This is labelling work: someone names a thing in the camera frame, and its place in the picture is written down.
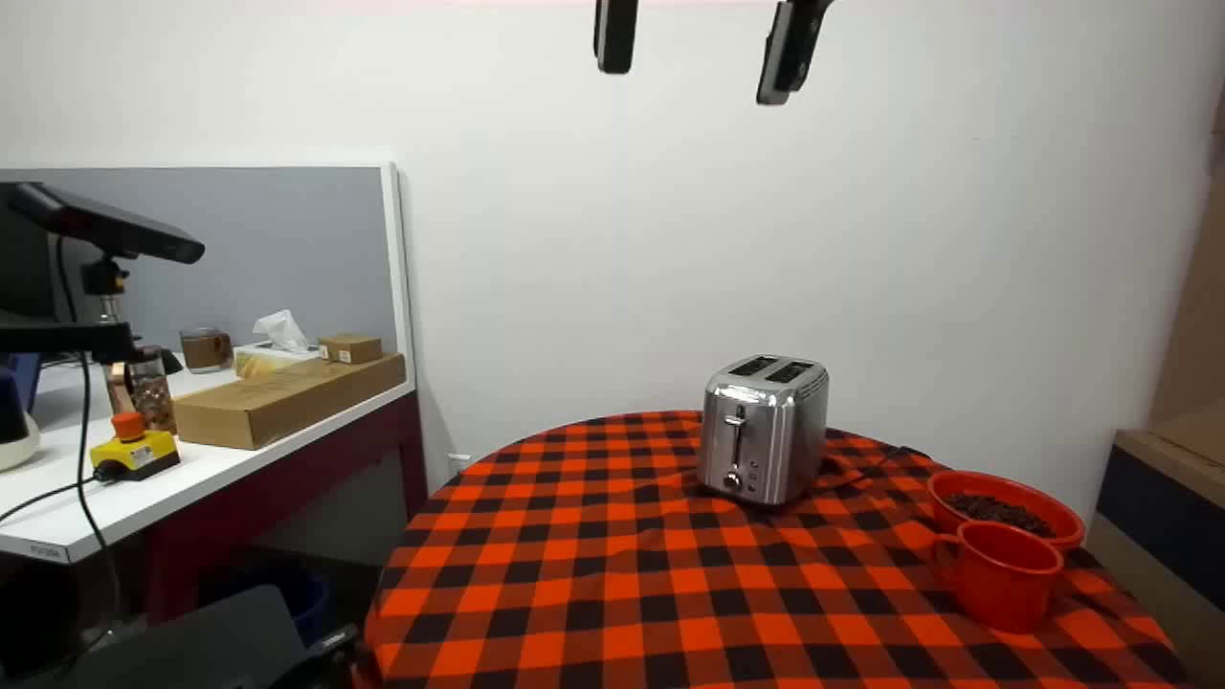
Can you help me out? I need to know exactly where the silver two-slot toaster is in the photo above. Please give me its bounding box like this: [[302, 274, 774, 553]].
[[696, 353, 834, 512]]

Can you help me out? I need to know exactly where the small cardboard box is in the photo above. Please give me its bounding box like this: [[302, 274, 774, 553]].
[[316, 330, 389, 369]]

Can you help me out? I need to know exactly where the tissue box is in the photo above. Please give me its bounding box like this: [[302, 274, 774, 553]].
[[229, 306, 330, 385]]

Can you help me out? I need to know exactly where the large cardboard box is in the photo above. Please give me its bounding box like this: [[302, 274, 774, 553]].
[[1144, 128, 1225, 445]]

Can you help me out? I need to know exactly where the flat cardboard box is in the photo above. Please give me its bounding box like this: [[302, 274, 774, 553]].
[[167, 353, 408, 454]]

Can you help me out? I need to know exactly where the red bowl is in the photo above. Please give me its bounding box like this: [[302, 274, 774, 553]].
[[925, 466, 1087, 557]]

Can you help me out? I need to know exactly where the small brown box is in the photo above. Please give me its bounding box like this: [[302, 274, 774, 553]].
[[177, 326, 237, 371]]

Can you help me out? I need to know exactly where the orange black checked tablecloth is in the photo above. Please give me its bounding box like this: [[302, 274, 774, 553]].
[[359, 408, 1196, 689]]

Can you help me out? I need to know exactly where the red cup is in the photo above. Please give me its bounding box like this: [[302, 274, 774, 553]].
[[935, 519, 1069, 635]]

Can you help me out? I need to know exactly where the brown patterned can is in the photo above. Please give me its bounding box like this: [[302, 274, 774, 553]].
[[102, 349, 178, 436]]

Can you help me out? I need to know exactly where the low wooden cabinet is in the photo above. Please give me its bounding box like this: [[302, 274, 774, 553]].
[[1089, 425, 1225, 655]]

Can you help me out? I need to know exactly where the white desk with maroon front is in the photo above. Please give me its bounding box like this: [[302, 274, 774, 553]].
[[0, 358, 431, 630]]

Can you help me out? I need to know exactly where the yellow toy car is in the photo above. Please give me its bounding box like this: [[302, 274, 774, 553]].
[[89, 410, 185, 487]]

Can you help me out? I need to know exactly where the white blue device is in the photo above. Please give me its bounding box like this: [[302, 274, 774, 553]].
[[0, 358, 47, 474]]

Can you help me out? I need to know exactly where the grey partition panel white frame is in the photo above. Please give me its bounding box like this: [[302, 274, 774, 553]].
[[0, 161, 418, 387]]

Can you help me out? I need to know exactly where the black stereo camera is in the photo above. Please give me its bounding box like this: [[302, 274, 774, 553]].
[[0, 182, 208, 270]]

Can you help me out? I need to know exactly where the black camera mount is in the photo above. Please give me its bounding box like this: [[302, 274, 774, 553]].
[[0, 253, 144, 371]]

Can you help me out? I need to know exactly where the black camera cable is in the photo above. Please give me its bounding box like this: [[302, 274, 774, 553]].
[[0, 235, 128, 626]]

